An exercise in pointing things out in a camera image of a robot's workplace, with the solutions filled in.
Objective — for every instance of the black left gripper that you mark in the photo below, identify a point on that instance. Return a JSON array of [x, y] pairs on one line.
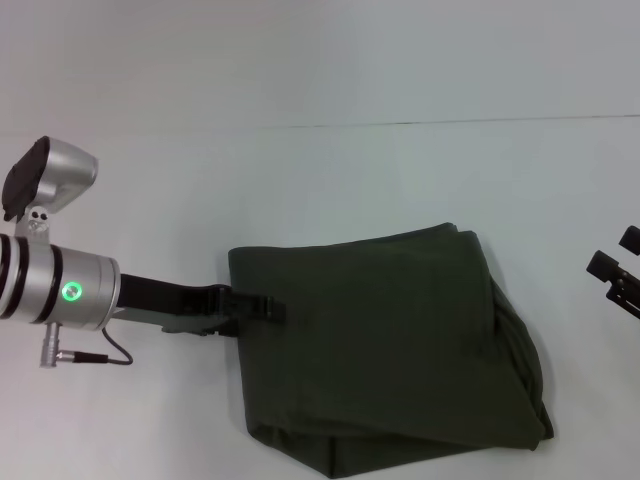
[[165, 295]]

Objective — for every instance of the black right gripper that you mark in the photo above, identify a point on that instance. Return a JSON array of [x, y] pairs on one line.
[[630, 302]]

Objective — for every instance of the dark green FREE t-shirt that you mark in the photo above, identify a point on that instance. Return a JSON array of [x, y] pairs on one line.
[[390, 350]]

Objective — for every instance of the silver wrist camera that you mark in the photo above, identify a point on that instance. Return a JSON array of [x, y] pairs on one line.
[[50, 170]]

